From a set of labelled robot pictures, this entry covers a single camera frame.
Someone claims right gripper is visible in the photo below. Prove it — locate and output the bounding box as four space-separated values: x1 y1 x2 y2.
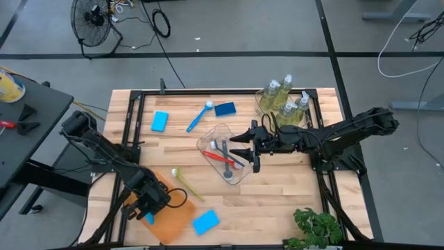
229 119 278 174

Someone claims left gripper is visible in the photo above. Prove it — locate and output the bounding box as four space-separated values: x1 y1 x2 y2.
121 180 172 222

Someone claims slim dark grey dish brush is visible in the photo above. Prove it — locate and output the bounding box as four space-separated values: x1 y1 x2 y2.
209 140 246 168

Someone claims red dish brush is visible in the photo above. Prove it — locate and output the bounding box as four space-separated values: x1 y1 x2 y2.
202 149 243 170

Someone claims grey round-headed dish brush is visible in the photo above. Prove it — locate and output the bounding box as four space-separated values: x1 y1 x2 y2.
221 139 234 181

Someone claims yellow-green soap pump bottle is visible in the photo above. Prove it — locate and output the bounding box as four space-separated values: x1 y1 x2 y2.
275 101 299 128
293 90 311 121
273 74 294 105
258 79 281 114

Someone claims yellow-green dish brush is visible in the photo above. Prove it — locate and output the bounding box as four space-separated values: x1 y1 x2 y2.
170 167 206 202

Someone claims clear plastic bin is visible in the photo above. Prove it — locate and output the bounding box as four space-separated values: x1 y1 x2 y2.
196 122 260 186
255 86 311 131

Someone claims orange plastic bin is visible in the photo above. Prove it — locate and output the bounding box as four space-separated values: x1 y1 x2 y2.
123 171 197 245

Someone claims blue dish brush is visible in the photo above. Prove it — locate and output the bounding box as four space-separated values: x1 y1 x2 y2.
185 100 214 134

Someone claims light blue sponge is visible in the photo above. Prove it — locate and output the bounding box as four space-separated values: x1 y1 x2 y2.
191 208 221 237
150 110 169 133

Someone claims green potted plant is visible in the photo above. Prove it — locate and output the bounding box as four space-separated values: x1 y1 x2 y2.
283 206 344 250

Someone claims black triangular piece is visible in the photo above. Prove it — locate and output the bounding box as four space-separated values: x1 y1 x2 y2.
17 103 38 122
15 121 42 136

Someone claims grey side table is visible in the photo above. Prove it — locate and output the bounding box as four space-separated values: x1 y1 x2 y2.
0 65 92 223

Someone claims grey desk foot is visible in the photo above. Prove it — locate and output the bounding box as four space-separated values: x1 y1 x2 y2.
391 92 444 112
362 0 433 22

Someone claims black floor fan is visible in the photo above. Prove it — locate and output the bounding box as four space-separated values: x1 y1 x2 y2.
69 0 124 60

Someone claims black aluminium table frame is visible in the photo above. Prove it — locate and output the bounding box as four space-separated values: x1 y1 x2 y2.
83 88 374 249

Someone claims yellow floor cable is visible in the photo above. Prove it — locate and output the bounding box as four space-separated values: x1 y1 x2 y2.
72 99 107 122

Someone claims long black cable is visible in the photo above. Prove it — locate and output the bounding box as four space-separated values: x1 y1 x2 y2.
139 0 187 90

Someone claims coiled black cable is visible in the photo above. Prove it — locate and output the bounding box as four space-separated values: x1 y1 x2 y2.
151 8 172 39

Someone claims white floor cable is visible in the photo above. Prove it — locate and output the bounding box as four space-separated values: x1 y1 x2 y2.
377 0 444 78

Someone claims thin black floor cable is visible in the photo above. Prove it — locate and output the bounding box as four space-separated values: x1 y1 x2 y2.
416 55 444 171

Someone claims white cable bundle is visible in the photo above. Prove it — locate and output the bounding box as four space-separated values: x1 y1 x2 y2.
110 0 139 22

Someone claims black cable bundle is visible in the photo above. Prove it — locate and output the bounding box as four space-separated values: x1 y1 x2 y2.
409 10 444 51

